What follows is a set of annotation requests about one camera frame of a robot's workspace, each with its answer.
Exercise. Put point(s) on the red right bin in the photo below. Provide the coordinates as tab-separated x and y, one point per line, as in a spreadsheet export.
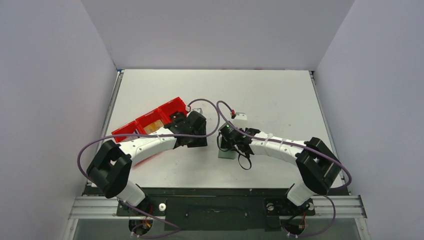
167	109

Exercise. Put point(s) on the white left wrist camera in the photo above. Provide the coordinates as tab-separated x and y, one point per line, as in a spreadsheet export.
190	109

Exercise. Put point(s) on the black card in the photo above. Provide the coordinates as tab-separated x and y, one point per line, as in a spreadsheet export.
178	117

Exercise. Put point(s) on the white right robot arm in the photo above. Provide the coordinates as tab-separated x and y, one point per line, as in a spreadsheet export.
316	163

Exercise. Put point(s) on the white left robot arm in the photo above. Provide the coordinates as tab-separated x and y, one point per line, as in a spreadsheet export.
111	166

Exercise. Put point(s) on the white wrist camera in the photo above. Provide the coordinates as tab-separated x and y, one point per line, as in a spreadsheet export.
240	116
190	109

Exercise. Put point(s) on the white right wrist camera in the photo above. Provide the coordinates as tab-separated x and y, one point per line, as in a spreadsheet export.
240	116

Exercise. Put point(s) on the aluminium frame rail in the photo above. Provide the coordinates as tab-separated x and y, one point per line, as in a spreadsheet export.
350	223

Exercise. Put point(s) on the gold card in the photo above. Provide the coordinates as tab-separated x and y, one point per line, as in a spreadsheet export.
153	126

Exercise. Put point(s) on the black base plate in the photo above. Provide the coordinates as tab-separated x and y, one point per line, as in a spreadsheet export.
212	209

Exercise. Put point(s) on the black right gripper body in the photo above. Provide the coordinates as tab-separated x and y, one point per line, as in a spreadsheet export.
225	142

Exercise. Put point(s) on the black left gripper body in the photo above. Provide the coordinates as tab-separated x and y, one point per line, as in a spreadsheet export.
197	142

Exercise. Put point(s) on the green leather card holder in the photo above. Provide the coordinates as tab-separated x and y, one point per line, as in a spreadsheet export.
227	153

